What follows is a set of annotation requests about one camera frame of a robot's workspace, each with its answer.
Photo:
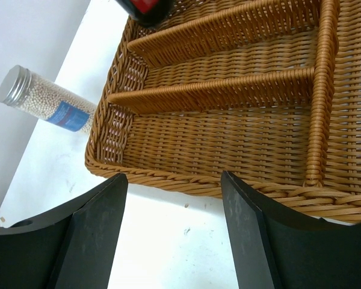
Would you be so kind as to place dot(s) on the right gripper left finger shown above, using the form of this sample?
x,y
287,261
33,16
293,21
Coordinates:
x,y
70,246

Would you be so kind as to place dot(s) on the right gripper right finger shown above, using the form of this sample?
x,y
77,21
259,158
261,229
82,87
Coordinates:
x,y
274,246

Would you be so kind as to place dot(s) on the silver lid spice jar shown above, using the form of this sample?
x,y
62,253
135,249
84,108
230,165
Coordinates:
x,y
27,91

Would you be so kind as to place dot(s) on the dark sauce bottle black cap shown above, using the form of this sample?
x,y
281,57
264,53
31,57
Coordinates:
x,y
148,13

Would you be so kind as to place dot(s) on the brown wicker divided tray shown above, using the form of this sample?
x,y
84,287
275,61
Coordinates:
x,y
268,90

